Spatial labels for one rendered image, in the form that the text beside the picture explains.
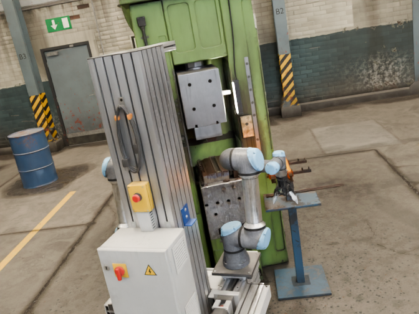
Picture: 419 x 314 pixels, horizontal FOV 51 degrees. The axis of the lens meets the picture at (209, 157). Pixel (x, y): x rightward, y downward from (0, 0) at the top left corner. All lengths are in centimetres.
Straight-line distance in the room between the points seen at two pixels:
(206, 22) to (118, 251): 194
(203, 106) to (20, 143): 475
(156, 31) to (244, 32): 64
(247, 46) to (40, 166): 500
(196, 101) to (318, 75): 629
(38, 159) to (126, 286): 569
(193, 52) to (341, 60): 631
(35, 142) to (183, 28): 468
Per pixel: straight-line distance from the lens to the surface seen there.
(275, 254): 391
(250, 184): 220
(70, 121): 1010
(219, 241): 352
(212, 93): 322
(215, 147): 380
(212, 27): 334
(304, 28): 919
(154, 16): 330
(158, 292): 199
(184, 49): 332
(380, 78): 960
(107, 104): 196
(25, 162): 762
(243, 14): 337
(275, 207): 324
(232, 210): 342
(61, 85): 1001
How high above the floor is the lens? 209
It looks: 17 degrees down
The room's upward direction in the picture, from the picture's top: 10 degrees counter-clockwise
